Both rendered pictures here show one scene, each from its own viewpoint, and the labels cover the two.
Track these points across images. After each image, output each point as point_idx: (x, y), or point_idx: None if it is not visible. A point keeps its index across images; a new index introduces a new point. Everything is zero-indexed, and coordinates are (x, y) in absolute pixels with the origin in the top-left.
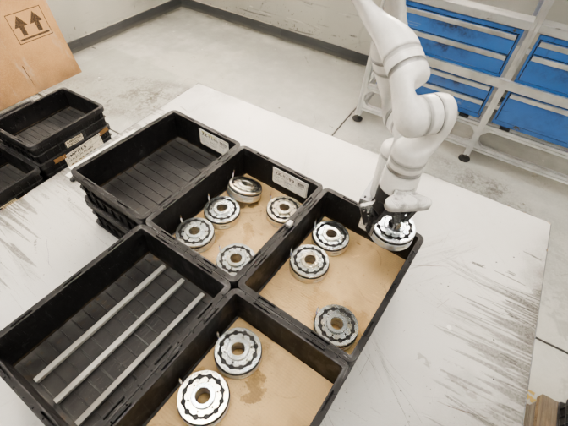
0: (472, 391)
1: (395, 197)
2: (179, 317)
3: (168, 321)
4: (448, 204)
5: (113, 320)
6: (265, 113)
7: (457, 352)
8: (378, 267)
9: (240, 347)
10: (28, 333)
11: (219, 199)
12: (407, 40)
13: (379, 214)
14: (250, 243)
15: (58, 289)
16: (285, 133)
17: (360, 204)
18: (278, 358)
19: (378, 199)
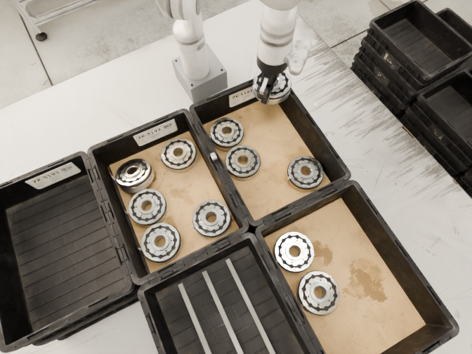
0: (359, 120)
1: (293, 61)
2: (240, 287)
3: (237, 298)
4: (223, 35)
5: (213, 348)
6: (15, 107)
7: (333, 110)
8: (268, 116)
9: None
10: None
11: (134, 204)
12: None
13: (272, 83)
14: (195, 199)
15: None
16: (60, 105)
17: (260, 90)
18: (307, 225)
19: (271, 75)
